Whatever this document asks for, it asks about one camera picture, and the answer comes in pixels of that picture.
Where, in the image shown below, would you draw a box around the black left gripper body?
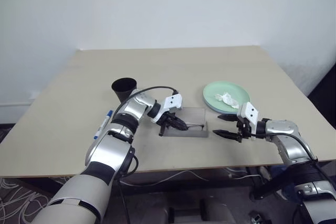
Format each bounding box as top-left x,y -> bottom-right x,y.
158,112 -> 177,136

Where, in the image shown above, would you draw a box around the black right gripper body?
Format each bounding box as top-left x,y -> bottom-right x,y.
236,119 -> 250,143

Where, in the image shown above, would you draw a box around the black glasses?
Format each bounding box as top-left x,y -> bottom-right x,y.
183,122 -> 206,131

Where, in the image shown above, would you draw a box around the black cup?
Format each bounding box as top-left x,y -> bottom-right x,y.
111,77 -> 139,103

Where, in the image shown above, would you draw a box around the crumpled white tissue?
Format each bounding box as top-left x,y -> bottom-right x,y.
214,92 -> 240,109

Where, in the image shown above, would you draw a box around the light blue plate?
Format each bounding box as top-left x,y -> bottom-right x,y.
204,100 -> 224,114

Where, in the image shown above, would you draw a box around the green plate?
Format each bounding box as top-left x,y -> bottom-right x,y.
203,80 -> 251,112

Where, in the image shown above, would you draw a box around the white power strip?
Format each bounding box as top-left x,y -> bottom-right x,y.
258,167 -> 271,182

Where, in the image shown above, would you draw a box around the white marker with blue cap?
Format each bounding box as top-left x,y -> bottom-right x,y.
92,109 -> 114,140

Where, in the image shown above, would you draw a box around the black table leg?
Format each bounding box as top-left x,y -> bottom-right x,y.
249,165 -> 290,202

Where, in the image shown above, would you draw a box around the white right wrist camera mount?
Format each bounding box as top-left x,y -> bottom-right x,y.
237,101 -> 260,141

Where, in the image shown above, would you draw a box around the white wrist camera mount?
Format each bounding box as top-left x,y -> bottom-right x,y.
237,101 -> 260,141
151,93 -> 183,124

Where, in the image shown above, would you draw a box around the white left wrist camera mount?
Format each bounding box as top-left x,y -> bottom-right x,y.
151,93 -> 183,124

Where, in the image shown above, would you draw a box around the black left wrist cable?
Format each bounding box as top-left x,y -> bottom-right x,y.
114,86 -> 181,116

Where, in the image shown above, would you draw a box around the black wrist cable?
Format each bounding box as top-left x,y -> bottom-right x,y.
114,86 -> 181,116
264,132 -> 319,163

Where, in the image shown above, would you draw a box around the short white cable under table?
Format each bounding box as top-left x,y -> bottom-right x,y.
225,166 -> 261,180

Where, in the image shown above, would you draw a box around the long white cable under table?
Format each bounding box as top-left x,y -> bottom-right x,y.
120,170 -> 211,186

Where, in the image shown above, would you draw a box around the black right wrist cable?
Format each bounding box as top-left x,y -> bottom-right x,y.
264,132 -> 319,163

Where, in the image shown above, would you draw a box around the black left elbow cable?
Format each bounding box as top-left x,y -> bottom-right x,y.
117,152 -> 140,224

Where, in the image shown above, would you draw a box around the tangled white floor cables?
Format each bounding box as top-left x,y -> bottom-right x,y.
0,177 -> 55,224

